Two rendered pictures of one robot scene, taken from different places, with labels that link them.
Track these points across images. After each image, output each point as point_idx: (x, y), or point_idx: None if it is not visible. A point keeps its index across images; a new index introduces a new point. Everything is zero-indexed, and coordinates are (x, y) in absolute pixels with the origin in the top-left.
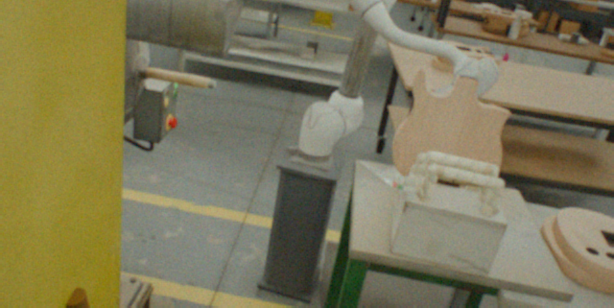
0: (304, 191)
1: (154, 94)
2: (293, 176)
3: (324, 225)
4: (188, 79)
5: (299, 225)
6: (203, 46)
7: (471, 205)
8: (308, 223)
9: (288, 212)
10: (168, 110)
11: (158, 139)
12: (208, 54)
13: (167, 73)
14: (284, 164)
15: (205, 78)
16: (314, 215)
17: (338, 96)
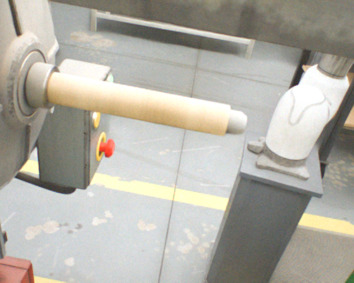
0: (274, 203)
1: (73, 109)
2: (261, 184)
3: (291, 237)
4: (171, 110)
5: (261, 238)
6: (351, 15)
7: None
8: (272, 236)
9: (248, 223)
10: (99, 130)
11: (85, 183)
12: None
13: (108, 93)
14: (250, 170)
15: (219, 105)
16: (282, 229)
17: (320, 75)
